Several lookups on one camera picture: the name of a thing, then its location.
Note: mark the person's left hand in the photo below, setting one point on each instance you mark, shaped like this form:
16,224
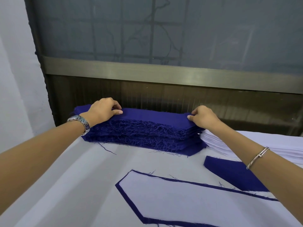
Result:
100,111

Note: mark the person's right hand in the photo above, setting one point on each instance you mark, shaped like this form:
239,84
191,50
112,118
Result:
206,118

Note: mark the person's left thumb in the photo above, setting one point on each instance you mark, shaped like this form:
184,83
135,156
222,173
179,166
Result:
117,112

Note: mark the person's right thumb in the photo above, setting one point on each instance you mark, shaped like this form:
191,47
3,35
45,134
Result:
191,118

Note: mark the blue fabric sheet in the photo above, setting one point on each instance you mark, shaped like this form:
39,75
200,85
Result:
153,115

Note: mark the person's left forearm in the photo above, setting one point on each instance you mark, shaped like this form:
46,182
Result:
40,158

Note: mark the person's right forearm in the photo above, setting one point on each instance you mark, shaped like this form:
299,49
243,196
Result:
260,160

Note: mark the stack of blue cloth pieces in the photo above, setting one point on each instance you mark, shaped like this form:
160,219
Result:
142,133

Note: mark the dark ribbed window panel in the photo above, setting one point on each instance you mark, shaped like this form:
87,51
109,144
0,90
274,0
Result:
165,98

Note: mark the silver metal wristwatch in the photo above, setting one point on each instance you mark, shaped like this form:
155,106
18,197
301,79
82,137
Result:
81,122

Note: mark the small blue fabric cutout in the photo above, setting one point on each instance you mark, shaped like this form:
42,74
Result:
234,173

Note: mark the white table cover cloth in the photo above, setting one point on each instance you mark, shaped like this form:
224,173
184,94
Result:
78,186

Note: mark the white interfacing cutout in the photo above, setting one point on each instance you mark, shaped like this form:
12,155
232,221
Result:
189,203

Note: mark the grey window mesh screen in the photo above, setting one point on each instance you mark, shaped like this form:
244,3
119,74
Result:
165,28

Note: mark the stack of white cloth pieces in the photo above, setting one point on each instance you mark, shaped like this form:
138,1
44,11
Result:
281,146

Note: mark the metal window frame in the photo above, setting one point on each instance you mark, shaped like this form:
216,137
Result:
165,73

